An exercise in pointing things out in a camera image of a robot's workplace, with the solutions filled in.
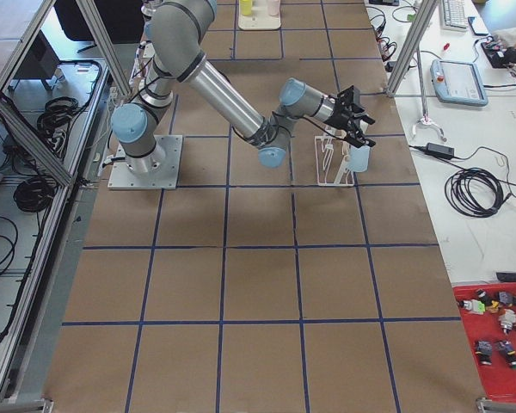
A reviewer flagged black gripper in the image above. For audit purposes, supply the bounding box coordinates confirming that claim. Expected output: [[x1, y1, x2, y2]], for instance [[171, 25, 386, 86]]
[[325, 85, 376, 148]]

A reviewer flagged light blue cup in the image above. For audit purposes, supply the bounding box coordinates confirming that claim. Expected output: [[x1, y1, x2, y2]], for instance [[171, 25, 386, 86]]
[[348, 145, 371, 173]]

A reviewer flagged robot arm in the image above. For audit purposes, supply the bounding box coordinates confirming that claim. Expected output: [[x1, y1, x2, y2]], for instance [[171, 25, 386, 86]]
[[111, 1, 375, 176]]

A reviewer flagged yellow ikea cup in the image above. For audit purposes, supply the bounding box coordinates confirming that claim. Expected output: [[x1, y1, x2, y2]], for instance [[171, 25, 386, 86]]
[[239, 0, 253, 16]]

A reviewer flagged black power adapter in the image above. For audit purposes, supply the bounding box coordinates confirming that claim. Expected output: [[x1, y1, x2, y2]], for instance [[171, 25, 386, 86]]
[[425, 142, 455, 160]]

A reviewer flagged blue teach pendant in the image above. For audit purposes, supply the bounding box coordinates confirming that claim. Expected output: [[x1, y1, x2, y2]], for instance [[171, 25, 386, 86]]
[[430, 59, 488, 107]]

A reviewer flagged white keyboard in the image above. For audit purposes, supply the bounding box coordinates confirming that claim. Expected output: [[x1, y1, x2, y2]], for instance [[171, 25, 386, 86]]
[[439, 0, 468, 31]]

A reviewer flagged white rectangular tray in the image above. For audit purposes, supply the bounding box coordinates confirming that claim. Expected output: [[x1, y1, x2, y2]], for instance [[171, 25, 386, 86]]
[[237, 0, 281, 31]]

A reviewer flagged red parts tray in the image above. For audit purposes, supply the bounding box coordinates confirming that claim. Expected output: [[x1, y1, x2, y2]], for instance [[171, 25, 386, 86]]
[[453, 283, 516, 403]]

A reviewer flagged white wire cup rack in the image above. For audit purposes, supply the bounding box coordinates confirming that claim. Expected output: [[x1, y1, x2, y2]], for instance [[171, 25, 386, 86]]
[[314, 135, 355, 188]]

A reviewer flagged coiled black cable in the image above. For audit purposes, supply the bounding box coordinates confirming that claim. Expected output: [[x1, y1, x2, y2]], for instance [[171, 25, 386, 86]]
[[445, 167, 505, 219]]

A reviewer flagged aluminium frame post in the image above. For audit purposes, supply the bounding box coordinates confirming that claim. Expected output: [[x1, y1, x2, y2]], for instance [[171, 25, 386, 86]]
[[385, 0, 439, 97]]

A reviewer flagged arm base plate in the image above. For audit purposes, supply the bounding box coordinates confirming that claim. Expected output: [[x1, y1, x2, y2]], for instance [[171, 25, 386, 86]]
[[108, 135, 183, 190]]

